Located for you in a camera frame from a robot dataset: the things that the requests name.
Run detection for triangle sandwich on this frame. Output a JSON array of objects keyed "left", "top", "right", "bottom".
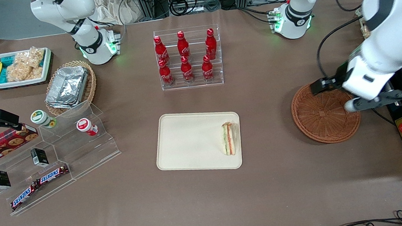
[{"left": 221, "top": 121, "right": 241, "bottom": 157}]

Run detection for round brown wicker basket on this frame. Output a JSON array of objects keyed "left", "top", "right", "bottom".
[{"left": 289, "top": 78, "right": 363, "bottom": 147}]

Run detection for foil containers in basket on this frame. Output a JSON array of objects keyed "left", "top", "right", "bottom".
[{"left": 41, "top": 59, "right": 100, "bottom": 118}]

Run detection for cream plastic tray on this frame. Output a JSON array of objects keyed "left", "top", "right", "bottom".
[{"left": 152, "top": 107, "right": 245, "bottom": 177}]

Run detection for red tartan cookie box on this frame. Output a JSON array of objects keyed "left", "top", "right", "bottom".
[{"left": 0, "top": 122, "right": 41, "bottom": 166}]

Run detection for green-lid white jar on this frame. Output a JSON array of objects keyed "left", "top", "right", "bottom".
[{"left": 30, "top": 108, "right": 57, "bottom": 130}]

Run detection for white rectangular snack bin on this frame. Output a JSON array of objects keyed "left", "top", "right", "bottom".
[{"left": 0, "top": 46, "right": 55, "bottom": 90}]

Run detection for clear bag of crackers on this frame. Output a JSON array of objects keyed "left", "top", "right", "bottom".
[
  {"left": 13, "top": 45, "right": 48, "bottom": 70},
  {"left": 6, "top": 62, "right": 44, "bottom": 83}
]

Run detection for small black box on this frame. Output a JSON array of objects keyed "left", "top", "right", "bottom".
[
  {"left": 0, "top": 168, "right": 12, "bottom": 190},
  {"left": 30, "top": 147, "right": 49, "bottom": 168}
]

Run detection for clear acrylic stepped riser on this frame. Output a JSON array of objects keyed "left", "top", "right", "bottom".
[
  {"left": 0, "top": 138, "right": 80, "bottom": 218},
  {"left": 36, "top": 97, "right": 124, "bottom": 182}
]

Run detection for stack of foil trays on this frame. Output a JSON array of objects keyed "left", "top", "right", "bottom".
[{"left": 42, "top": 64, "right": 92, "bottom": 111}]

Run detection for Snickers chocolate bar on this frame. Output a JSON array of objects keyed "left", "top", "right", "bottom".
[
  {"left": 34, "top": 164, "right": 71, "bottom": 186},
  {"left": 8, "top": 182, "right": 42, "bottom": 211}
]

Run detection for red-lid white jar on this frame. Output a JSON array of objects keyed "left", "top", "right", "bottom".
[{"left": 76, "top": 117, "right": 99, "bottom": 138}]

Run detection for red cola bottle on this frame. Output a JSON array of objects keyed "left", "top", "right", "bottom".
[
  {"left": 176, "top": 30, "right": 191, "bottom": 60},
  {"left": 203, "top": 28, "right": 218, "bottom": 60},
  {"left": 153, "top": 34, "right": 170, "bottom": 65},
  {"left": 158, "top": 58, "right": 175, "bottom": 87},
  {"left": 201, "top": 54, "right": 215, "bottom": 82},
  {"left": 180, "top": 55, "right": 195, "bottom": 84}
]

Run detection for clear acrylic bottle rack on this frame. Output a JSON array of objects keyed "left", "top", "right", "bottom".
[{"left": 152, "top": 24, "right": 225, "bottom": 92}]

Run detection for white cloth bag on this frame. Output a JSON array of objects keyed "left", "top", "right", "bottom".
[{"left": 93, "top": 0, "right": 141, "bottom": 28}]

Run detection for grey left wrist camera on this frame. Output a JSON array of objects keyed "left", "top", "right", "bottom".
[{"left": 344, "top": 88, "right": 402, "bottom": 113}]

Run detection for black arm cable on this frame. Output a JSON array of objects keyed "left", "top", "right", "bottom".
[{"left": 310, "top": 0, "right": 368, "bottom": 80}]

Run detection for metal wire basket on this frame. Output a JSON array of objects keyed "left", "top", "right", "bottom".
[{"left": 355, "top": 5, "right": 370, "bottom": 38}]

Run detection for black base cable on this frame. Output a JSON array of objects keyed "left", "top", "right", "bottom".
[{"left": 238, "top": 4, "right": 275, "bottom": 26}]

